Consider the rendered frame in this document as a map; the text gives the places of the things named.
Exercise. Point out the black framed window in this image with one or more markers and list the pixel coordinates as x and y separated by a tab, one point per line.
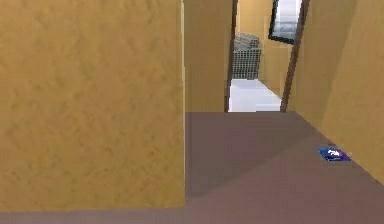
286	20

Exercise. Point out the blue flat book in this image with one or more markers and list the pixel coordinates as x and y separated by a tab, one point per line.
334	154

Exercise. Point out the dark brown door frame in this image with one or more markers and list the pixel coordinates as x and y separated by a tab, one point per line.
293	63

